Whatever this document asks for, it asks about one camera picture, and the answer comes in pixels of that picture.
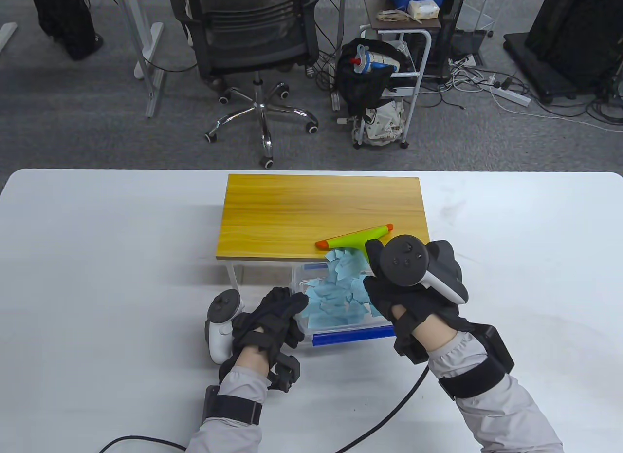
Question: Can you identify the green orange squeegee scraper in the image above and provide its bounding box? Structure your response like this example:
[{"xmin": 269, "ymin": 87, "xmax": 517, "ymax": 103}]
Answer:
[{"xmin": 315, "ymin": 223, "xmax": 394, "ymax": 266}]

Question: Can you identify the beige flat object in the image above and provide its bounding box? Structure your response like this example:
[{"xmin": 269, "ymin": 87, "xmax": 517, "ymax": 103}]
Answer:
[{"xmin": 379, "ymin": 9, "xmax": 422, "ymax": 25}]

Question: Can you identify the patterned cloth bag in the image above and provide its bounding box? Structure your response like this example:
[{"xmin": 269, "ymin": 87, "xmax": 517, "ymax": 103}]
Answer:
[{"xmin": 363, "ymin": 100, "xmax": 405, "ymax": 144}]

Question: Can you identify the white power strip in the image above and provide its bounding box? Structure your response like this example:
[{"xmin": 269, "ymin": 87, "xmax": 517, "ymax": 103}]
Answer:
[{"xmin": 479, "ymin": 78, "xmax": 532, "ymax": 108}]

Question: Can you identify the clear plastic storage box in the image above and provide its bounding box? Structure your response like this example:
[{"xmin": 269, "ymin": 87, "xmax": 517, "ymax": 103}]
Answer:
[{"xmin": 291, "ymin": 261, "xmax": 396, "ymax": 346}]

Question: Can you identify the blue white bottle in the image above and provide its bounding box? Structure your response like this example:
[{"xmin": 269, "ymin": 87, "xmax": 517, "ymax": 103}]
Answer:
[{"xmin": 348, "ymin": 45, "xmax": 404, "ymax": 76}]

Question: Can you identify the person's right hand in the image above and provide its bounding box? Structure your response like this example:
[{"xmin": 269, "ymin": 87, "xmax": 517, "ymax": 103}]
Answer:
[{"xmin": 363, "ymin": 239, "xmax": 475, "ymax": 363}]

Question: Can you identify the black cable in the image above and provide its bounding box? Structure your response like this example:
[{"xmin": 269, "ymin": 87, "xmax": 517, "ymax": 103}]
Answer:
[
  {"xmin": 97, "ymin": 436, "xmax": 188, "ymax": 453},
  {"xmin": 336, "ymin": 365, "xmax": 431, "ymax": 453}
]

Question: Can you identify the black equipment stand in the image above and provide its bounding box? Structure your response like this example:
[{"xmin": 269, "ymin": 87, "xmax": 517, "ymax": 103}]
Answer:
[{"xmin": 503, "ymin": 0, "xmax": 623, "ymax": 105}]

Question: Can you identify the white cart with brown top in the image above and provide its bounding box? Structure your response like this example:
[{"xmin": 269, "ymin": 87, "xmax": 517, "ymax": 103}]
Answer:
[{"xmin": 354, "ymin": 0, "xmax": 442, "ymax": 149}]

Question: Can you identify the grey tracking controller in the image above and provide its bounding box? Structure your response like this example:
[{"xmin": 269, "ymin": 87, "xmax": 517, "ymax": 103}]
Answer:
[
  {"xmin": 380, "ymin": 235, "xmax": 469, "ymax": 305},
  {"xmin": 204, "ymin": 289, "xmax": 245, "ymax": 365}
]

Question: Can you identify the black mesh bag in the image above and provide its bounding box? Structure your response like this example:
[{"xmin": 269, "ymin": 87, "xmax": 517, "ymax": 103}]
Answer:
[{"xmin": 337, "ymin": 38, "xmax": 414, "ymax": 122}]

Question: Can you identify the white tissue box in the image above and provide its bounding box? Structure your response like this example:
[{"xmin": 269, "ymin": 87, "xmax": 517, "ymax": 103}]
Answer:
[{"xmin": 407, "ymin": 0, "xmax": 440, "ymax": 21}]

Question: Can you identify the person's right forearm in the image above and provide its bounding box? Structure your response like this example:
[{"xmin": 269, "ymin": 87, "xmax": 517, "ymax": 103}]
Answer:
[{"xmin": 428, "ymin": 326, "xmax": 565, "ymax": 453}]

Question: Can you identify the tangle of cables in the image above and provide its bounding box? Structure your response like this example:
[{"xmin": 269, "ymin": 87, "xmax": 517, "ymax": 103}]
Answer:
[{"xmin": 438, "ymin": 54, "xmax": 623, "ymax": 130}]

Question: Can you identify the person's left hand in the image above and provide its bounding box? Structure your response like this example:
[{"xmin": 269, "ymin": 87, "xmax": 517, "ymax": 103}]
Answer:
[{"xmin": 219, "ymin": 286, "xmax": 310, "ymax": 391}]

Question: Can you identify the person's left forearm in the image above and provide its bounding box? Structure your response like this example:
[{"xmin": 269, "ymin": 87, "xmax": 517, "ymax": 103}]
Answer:
[{"xmin": 185, "ymin": 365, "xmax": 271, "ymax": 453}]

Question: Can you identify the black wrist strap device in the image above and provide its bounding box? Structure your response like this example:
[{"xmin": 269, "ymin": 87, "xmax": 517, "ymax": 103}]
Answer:
[
  {"xmin": 438, "ymin": 324, "xmax": 515, "ymax": 400},
  {"xmin": 202, "ymin": 385, "xmax": 263, "ymax": 427}
]

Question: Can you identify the white desk leg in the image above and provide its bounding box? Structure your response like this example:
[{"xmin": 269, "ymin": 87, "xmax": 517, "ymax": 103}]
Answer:
[{"xmin": 332, "ymin": 0, "xmax": 347, "ymax": 112}]

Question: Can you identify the pile of blue paper scraps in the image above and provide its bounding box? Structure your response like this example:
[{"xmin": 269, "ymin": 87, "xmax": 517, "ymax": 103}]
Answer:
[{"xmin": 304, "ymin": 248, "xmax": 373, "ymax": 329}]

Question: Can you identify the small wooden table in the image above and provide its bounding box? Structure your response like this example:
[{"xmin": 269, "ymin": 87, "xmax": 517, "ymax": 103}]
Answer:
[{"xmin": 216, "ymin": 174, "xmax": 433, "ymax": 290}]

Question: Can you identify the white desk frame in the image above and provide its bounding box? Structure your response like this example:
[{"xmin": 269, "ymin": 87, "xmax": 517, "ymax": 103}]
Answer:
[{"xmin": 112, "ymin": 0, "xmax": 166, "ymax": 118}]

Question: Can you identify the black mesh office chair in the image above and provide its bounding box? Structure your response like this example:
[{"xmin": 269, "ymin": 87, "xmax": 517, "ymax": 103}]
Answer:
[{"xmin": 169, "ymin": 0, "xmax": 322, "ymax": 170}]

